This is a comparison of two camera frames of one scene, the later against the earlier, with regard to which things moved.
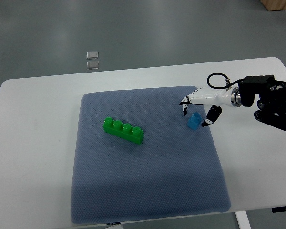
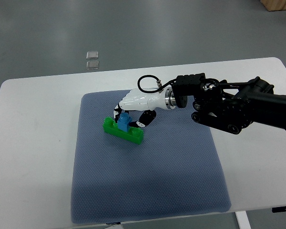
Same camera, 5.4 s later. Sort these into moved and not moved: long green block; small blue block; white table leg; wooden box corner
Moved: small blue block
Not moved: wooden box corner; white table leg; long green block
